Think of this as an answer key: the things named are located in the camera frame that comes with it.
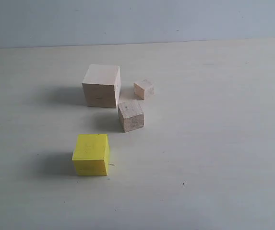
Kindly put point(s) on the medium plain wooden cube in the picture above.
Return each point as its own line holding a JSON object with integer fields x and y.
{"x": 131, "y": 115}

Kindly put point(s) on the small plain wooden cube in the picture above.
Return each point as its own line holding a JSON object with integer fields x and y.
{"x": 143, "y": 89}

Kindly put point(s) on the large plain wooden cube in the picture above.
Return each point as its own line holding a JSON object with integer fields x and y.
{"x": 101, "y": 86}

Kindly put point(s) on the yellow wooden cube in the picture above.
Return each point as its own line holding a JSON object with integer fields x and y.
{"x": 91, "y": 155}

